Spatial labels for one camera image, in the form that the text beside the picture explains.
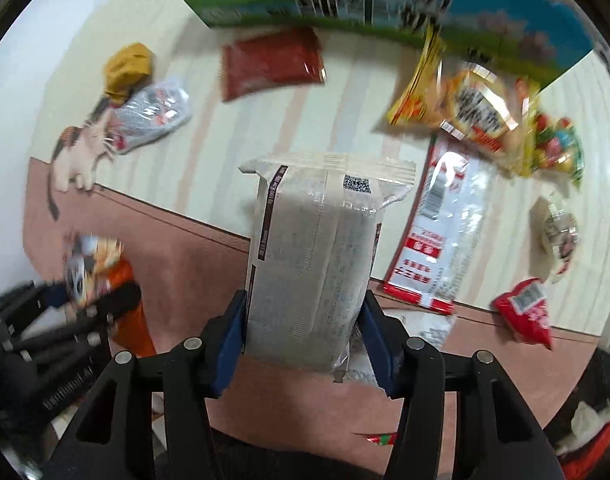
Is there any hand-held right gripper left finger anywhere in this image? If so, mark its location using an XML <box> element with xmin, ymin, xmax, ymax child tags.
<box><xmin>42</xmin><ymin>290</ymin><xmax>248</xmax><ymax>480</ymax></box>

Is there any bright yellow snack packet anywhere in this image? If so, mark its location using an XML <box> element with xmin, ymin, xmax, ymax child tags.
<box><xmin>387</xmin><ymin>25</ymin><xmax>540</xmax><ymax>178</ymax></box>

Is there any striped cat print tablecloth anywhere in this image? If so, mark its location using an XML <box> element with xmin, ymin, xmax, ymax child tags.
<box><xmin>22</xmin><ymin>0</ymin><xmax>610</xmax><ymax>441</ymax></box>

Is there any silver snack packet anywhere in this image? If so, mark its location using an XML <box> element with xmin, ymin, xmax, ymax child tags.
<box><xmin>107</xmin><ymin>77</ymin><xmax>193</xmax><ymax>153</ymax></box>

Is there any orange snack packet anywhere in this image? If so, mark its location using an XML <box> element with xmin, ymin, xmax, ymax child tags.
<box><xmin>62</xmin><ymin>232</ymin><xmax>158</xmax><ymax>358</ymax></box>

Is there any colourful candy balls packet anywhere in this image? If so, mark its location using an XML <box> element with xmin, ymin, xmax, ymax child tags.
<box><xmin>527</xmin><ymin>112</ymin><xmax>586</xmax><ymax>188</ymax></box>

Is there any white snack packet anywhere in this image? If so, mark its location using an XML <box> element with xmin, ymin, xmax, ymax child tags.
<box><xmin>239</xmin><ymin>151</ymin><xmax>418</xmax><ymax>383</ymax></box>

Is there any red triangular snack packet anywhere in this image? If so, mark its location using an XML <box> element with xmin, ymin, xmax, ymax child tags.
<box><xmin>491</xmin><ymin>278</ymin><xmax>554</xmax><ymax>351</ymax></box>

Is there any dark red snack packet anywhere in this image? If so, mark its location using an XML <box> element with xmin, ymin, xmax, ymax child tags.
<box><xmin>220</xmin><ymin>27</ymin><xmax>328</xmax><ymax>103</ymax></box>

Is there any red green wrapper scrap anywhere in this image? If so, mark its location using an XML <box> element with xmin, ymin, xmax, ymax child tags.
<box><xmin>352</xmin><ymin>430</ymin><xmax>400</xmax><ymax>446</ymax></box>

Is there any white and red cloth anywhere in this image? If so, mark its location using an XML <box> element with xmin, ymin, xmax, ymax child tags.
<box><xmin>555</xmin><ymin>400</ymin><xmax>610</xmax><ymax>466</ymax></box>

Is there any long white red packet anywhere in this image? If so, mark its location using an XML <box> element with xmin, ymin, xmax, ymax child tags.
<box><xmin>382</xmin><ymin>135</ymin><xmax>496</xmax><ymax>316</ymax></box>

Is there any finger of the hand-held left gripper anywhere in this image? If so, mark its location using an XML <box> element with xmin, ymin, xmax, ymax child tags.
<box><xmin>32</xmin><ymin>280</ymin><xmax>138</xmax><ymax>323</ymax></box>
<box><xmin>0</xmin><ymin>310</ymin><xmax>116</xmax><ymax>361</ymax></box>

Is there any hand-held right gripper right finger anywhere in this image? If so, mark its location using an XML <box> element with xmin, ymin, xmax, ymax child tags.
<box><xmin>360</xmin><ymin>292</ymin><xmax>568</xmax><ymax>480</ymax></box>

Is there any mustard yellow snack packet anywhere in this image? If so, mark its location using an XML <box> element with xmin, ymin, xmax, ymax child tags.
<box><xmin>104</xmin><ymin>42</ymin><xmax>153</xmax><ymax>106</ymax></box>

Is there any small clear snack packet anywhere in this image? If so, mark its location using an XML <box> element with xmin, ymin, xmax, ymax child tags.
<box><xmin>540</xmin><ymin>197</ymin><xmax>580</xmax><ymax>283</ymax></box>

